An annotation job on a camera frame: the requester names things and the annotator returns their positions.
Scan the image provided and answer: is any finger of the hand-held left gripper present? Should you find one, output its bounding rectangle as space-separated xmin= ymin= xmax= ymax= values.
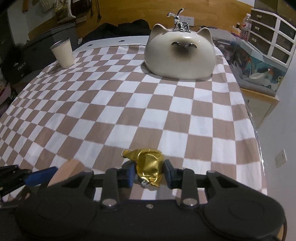
xmin=0 ymin=164 xmax=59 ymax=195

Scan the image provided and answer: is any silver animal figurine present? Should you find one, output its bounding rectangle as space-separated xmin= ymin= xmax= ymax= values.
xmin=167 ymin=8 xmax=191 ymax=33

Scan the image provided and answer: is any white wall socket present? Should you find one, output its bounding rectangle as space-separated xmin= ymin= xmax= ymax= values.
xmin=275 ymin=149 xmax=288 ymax=169

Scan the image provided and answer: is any gold foil wrapper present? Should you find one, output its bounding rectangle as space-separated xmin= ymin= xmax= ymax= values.
xmin=121 ymin=148 xmax=165 ymax=188

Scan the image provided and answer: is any clear box with grey lid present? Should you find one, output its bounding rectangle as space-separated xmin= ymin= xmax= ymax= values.
xmin=208 ymin=28 xmax=234 ymax=54

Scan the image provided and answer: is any black clothing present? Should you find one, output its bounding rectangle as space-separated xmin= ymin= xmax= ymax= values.
xmin=81 ymin=20 xmax=153 ymax=46

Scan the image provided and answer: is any cream cabinet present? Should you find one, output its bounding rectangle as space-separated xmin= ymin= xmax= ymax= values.
xmin=239 ymin=88 xmax=280 ymax=129

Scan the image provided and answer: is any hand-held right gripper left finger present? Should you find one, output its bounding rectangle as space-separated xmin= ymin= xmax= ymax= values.
xmin=47 ymin=162 xmax=137 ymax=208

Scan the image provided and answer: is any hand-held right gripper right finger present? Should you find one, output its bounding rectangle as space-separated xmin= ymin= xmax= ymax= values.
xmin=162 ymin=160 xmax=262 ymax=208

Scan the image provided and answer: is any printed tote bag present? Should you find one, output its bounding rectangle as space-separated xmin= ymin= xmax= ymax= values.
xmin=54 ymin=0 xmax=77 ymax=23

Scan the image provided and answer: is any grey cloth mat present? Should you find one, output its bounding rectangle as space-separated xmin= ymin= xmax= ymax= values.
xmin=238 ymin=77 xmax=278 ymax=97

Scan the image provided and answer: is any teal printed storage box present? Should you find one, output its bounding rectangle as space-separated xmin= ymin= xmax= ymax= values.
xmin=228 ymin=38 xmax=288 ymax=93

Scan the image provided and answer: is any white wall socket strip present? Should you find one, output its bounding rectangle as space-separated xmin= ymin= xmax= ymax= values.
xmin=172 ymin=15 xmax=195 ymax=26

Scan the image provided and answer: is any brown white checkered tablecloth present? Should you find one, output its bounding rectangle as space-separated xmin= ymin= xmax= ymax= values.
xmin=0 ymin=43 xmax=268 ymax=209

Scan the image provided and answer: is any white table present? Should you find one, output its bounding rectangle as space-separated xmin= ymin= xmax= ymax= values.
xmin=72 ymin=35 xmax=151 ymax=53

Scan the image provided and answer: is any black paper bag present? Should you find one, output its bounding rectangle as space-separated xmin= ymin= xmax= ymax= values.
xmin=0 ymin=50 xmax=32 ymax=84

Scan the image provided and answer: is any bottle with pink label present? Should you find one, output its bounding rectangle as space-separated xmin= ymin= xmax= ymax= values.
xmin=240 ymin=13 xmax=252 ymax=40

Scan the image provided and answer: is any grey storage box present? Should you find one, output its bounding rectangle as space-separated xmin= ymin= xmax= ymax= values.
xmin=25 ymin=22 xmax=78 ymax=68

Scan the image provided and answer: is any white drawer unit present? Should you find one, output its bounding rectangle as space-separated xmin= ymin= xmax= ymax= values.
xmin=250 ymin=8 xmax=296 ymax=68

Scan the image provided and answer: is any white cup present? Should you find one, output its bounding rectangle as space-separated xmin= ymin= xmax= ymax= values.
xmin=50 ymin=38 xmax=75 ymax=69

